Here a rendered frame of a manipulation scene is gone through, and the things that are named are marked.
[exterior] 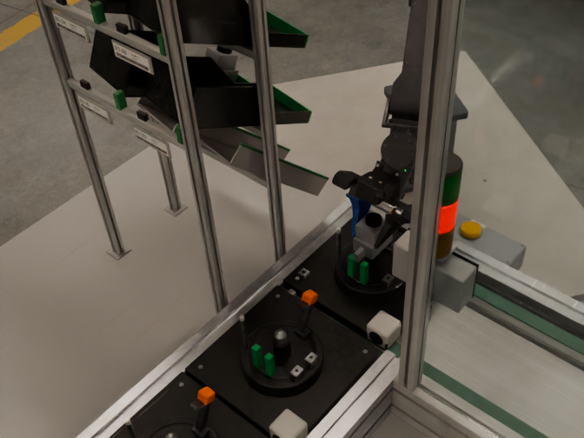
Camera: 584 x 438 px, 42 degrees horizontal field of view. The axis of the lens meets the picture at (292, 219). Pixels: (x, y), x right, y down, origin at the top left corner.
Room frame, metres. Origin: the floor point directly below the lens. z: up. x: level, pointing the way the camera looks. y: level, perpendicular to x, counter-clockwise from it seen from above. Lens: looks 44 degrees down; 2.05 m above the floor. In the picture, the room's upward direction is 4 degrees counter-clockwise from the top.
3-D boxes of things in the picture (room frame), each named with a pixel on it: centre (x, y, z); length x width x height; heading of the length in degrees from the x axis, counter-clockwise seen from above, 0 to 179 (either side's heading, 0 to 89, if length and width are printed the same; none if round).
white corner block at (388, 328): (0.82, -0.15, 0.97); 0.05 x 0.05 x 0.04; 46
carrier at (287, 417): (0.77, 0.03, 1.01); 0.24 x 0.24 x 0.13; 46
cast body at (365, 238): (0.95, -0.14, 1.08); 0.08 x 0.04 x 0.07; 137
